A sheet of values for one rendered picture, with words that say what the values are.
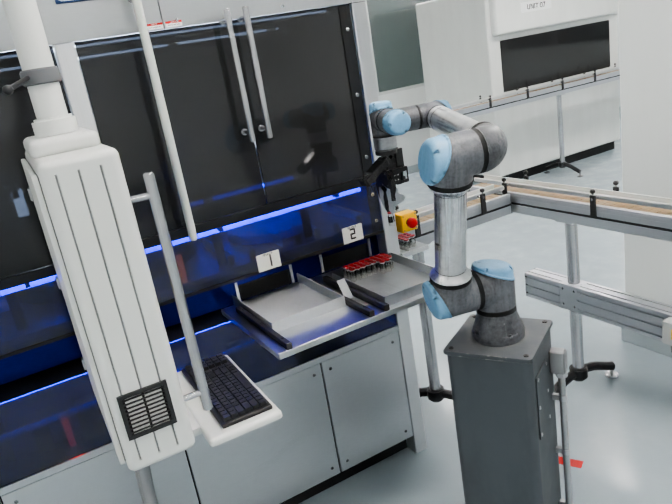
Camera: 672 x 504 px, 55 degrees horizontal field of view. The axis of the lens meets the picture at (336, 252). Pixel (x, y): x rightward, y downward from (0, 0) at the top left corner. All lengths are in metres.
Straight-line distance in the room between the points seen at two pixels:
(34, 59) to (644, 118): 2.51
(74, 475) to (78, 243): 1.00
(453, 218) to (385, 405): 1.16
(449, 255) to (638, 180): 1.72
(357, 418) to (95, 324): 1.36
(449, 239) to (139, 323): 0.80
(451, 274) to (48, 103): 1.08
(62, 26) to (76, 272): 0.79
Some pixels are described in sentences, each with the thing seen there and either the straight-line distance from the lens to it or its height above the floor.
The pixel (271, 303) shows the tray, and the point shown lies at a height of 0.88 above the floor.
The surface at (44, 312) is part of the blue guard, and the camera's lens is 2.06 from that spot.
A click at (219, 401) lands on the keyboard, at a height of 0.82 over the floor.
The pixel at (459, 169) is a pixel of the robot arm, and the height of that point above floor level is 1.34.
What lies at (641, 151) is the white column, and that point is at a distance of 3.28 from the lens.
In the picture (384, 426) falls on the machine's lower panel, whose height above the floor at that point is 0.20.
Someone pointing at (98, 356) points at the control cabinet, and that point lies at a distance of 1.54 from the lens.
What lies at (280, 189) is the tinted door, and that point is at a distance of 2.19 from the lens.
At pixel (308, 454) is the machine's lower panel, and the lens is 2.55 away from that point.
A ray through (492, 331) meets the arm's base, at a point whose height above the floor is 0.83.
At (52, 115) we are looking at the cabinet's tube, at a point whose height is 1.63.
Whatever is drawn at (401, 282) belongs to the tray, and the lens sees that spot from 2.20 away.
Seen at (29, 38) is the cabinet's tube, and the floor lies 1.80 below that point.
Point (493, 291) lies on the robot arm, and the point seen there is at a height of 0.96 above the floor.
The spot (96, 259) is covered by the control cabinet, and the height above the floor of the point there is 1.33.
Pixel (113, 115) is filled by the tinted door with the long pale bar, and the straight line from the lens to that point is 2.02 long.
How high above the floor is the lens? 1.68
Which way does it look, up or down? 18 degrees down
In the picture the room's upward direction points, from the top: 10 degrees counter-clockwise
